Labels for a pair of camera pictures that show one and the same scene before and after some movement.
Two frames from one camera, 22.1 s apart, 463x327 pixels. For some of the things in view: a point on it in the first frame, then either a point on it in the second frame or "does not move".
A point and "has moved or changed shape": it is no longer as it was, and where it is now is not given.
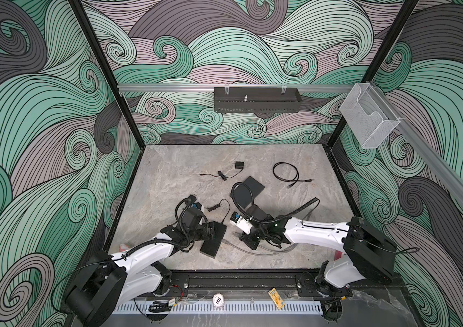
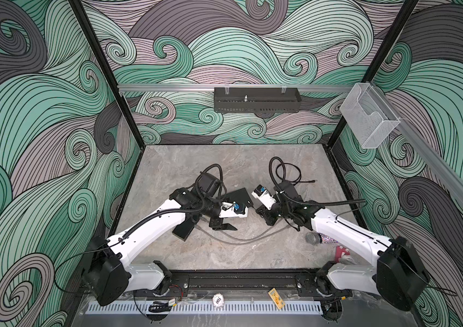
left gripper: (208, 232) → (218, 223)
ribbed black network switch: (210, 247) has moved or changed shape
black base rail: (273, 282) does not move
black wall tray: (257, 100) does not move
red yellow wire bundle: (180, 298) does not move
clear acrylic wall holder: (368, 113) does not move
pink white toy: (338, 255) does not move
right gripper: (245, 239) → (264, 211)
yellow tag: (276, 297) does not move
